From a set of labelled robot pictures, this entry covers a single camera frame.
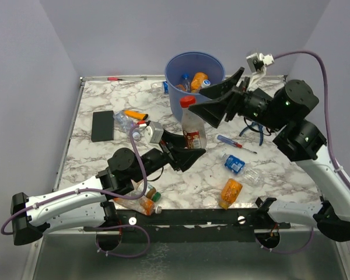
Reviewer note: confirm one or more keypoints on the red cap tea bottle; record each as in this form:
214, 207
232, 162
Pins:
192, 125

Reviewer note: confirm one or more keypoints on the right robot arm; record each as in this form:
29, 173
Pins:
298, 139

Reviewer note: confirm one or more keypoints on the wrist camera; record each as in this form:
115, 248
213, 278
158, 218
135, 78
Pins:
153, 132
258, 64

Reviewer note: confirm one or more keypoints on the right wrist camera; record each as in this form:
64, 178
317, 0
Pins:
258, 64

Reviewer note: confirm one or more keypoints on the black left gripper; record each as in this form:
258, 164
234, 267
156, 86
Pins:
183, 157

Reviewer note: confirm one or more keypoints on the black box left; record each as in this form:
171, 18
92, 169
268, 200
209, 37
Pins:
102, 126

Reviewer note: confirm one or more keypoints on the small clear crushed bottle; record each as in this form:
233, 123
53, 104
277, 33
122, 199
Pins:
126, 124

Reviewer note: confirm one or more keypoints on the green cap bottle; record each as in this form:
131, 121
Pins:
150, 193

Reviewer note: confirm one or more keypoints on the orange bottle white cap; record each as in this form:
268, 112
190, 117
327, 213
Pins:
142, 205

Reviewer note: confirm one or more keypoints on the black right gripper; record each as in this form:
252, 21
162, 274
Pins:
212, 112

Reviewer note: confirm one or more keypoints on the blue label water bottle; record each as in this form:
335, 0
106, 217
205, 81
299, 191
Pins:
242, 170

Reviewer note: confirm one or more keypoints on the blue cap Pepsi bottle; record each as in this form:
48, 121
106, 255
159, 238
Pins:
185, 81

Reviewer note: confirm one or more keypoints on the large crushed orange-label bottle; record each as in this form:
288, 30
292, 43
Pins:
181, 87

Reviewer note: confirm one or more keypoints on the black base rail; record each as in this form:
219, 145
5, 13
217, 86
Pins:
168, 226

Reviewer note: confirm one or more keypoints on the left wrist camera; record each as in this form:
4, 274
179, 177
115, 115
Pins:
153, 132

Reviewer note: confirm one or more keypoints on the orange utility knife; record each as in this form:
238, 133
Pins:
136, 115

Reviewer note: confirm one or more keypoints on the orange bottle front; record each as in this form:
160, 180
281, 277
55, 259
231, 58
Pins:
229, 193

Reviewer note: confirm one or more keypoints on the red marker pen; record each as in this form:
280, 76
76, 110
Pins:
115, 79

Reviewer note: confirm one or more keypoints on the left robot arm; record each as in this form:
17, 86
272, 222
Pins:
89, 202

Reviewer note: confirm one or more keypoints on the blue handled pliers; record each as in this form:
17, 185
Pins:
255, 127

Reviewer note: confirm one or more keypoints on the small orange juice bottle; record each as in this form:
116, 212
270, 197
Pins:
197, 81

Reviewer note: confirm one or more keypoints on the blue plastic bin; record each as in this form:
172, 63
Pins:
190, 63

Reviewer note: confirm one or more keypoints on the clear bottle white cap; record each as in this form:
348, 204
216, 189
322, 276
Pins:
205, 83

